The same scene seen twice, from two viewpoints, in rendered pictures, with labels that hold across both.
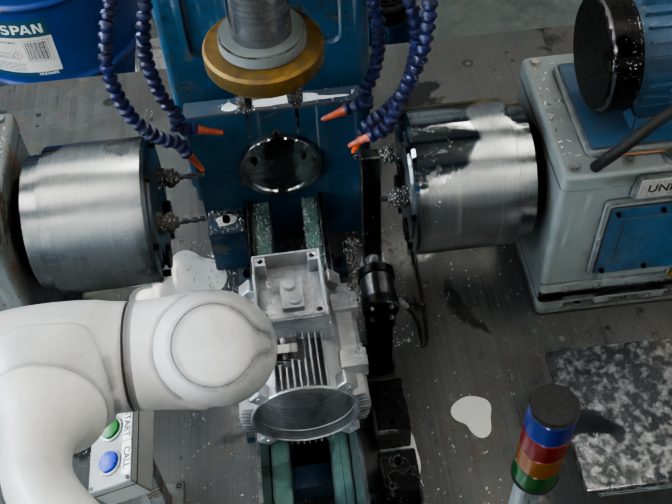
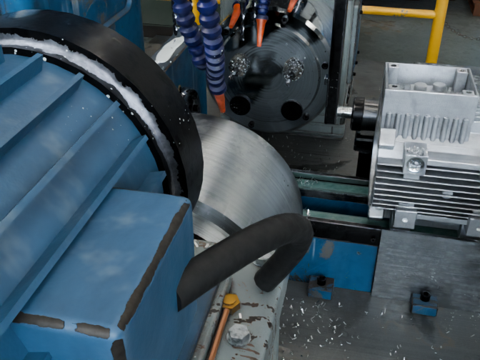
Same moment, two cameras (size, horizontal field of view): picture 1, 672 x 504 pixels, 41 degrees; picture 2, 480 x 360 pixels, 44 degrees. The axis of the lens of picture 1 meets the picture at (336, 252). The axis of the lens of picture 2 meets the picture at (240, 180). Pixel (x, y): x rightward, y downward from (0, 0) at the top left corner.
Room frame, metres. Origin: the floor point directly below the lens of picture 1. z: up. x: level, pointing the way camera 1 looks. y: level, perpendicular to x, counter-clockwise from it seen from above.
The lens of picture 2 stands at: (0.80, 0.88, 1.47)
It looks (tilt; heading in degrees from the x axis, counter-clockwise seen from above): 33 degrees down; 286
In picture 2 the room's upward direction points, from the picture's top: straight up
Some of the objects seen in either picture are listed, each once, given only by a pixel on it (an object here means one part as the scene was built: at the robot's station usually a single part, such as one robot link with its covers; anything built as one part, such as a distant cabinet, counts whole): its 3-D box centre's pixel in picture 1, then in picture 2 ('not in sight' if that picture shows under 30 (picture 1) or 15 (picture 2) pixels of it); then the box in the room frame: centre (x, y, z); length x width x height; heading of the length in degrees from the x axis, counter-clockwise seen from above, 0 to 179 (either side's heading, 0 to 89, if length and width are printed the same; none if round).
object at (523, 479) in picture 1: (536, 465); not in sight; (0.51, -0.25, 1.05); 0.06 x 0.06 x 0.04
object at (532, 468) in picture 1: (541, 450); not in sight; (0.51, -0.25, 1.10); 0.06 x 0.06 x 0.04
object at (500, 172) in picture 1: (476, 174); (278, 51); (1.05, -0.25, 1.04); 0.41 x 0.25 x 0.25; 93
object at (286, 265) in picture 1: (291, 299); (425, 101); (0.76, 0.07, 1.11); 0.12 x 0.11 x 0.07; 5
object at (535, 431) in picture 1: (551, 417); not in sight; (0.51, -0.25, 1.19); 0.06 x 0.06 x 0.04
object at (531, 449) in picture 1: (546, 434); not in sight; (0.51, -0.25, 1.14); 0.06 x 0.06 x 0.04
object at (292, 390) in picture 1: (298, 356); (442, 161); (0.72, 0.07, 1.02); 0.20 x 0.19 x 0.19; 5
